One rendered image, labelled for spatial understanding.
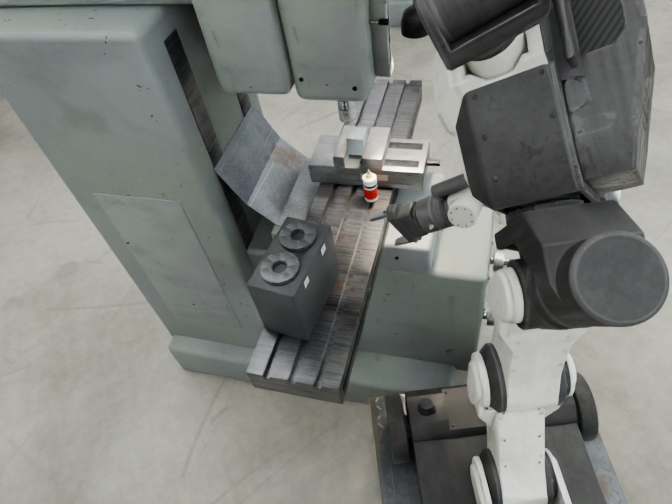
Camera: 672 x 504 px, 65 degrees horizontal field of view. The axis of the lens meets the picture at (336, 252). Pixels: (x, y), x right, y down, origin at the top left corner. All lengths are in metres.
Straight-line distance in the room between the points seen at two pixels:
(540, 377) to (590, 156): 0.47
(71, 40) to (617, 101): 1.12
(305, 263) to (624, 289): 0.71
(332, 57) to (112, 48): 0.49
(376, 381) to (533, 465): 0.87
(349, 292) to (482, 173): 0.64
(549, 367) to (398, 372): 1.08
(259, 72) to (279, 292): 0.53
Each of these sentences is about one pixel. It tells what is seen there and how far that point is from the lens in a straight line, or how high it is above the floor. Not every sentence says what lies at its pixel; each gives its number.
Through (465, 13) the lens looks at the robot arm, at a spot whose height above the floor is 1.73.
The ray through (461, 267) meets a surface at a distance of 1.66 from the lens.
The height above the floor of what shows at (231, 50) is 1.46.
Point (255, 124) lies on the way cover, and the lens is 1.75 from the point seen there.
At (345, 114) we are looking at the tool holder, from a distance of 1.45.
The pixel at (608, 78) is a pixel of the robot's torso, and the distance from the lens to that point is 0.82.
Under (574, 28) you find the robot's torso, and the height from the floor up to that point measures 1.66.
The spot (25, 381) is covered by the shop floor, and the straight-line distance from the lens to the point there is 2.92.
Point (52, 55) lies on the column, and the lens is 1.47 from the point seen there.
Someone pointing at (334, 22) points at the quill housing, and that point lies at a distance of 1.23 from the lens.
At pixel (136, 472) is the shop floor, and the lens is 2.42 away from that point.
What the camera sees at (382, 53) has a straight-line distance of 1.34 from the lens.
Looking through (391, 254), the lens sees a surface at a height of 0.84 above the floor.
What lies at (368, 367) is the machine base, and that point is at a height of 0.20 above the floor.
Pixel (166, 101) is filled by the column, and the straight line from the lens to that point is 1.37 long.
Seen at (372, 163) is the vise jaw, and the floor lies 1.05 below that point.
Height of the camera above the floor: 2.06
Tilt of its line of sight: 49 degrees down
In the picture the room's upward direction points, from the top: 11 degrees counter-clockwise
